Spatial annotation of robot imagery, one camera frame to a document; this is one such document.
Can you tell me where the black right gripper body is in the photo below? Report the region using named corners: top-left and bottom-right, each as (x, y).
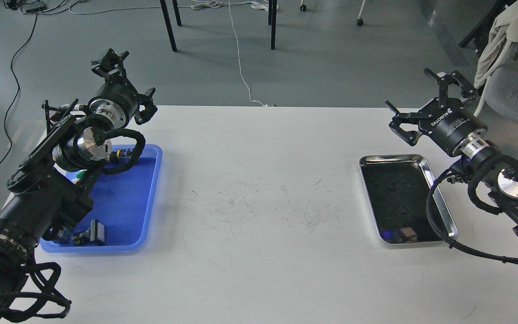
top-left (421, 98), bottom-right (488, 157)

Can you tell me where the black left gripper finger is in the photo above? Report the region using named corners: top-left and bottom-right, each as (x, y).
top-left (92, 49), bottom-right (130, 88)
top-left (134, 88), bottom-right (158, 125)

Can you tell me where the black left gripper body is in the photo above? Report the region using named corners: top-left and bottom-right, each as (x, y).
top-left (88, 84), bottom-right (138, 129)

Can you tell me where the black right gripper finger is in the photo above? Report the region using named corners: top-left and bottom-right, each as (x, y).
top-left (424, 67), bottom-right (479, 111)
top-left (385, 100), bottom-right (426, 146)

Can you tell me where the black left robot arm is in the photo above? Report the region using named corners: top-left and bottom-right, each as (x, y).
top-left (0, 49), bottom-right (158, 323)

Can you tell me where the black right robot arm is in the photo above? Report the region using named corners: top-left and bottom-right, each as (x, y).
top-left (386, 68), bottom-right (518, 265)

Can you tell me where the red emergency push button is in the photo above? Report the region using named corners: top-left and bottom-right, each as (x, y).
top-left (108, 148), bottom-right (134, 164)

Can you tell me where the stainless steel tray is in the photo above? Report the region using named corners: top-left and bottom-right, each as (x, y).
top-left (358, 154), bottom-right (442, 248)

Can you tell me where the black table leg left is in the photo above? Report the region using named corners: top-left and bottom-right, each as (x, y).
top-left (160, 0), bottom-right (182, 53)

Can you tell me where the black table leg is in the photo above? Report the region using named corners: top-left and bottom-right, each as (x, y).
top-left (268, 0), bottom-right (278, 50)
top-left (160, 0), bottom-right (182, 53)

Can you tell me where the green push button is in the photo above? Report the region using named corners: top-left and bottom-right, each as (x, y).
top-left (71, 170), bottom-right (86, 185)

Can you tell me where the blue plastic tray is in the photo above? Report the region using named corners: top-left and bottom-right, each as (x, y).
top-left (40, 144), bottom-right (164, 253)

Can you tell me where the white cloth on chair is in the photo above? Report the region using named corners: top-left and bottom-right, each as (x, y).
top-left (473, 0), bottom-right (518, 90)

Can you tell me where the black power strip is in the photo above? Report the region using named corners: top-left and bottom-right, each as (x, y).
top-left (19, 0), bottom-right (47, 14)

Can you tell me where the black table leg right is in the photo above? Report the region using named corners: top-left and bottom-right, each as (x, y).
top-left (268, 0), bottom-right (278, 50)

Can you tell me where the black floor cable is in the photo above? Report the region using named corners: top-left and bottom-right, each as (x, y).
top-left (0, 0), bottom-right (80, 203)

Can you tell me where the black rectangular switch part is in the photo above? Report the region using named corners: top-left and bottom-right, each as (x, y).
top-left (71, 219), bottom-right (106, 246)

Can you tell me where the white floor cable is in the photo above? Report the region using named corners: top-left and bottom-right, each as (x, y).
top-left (68, 0), bottom-right (280, 108)

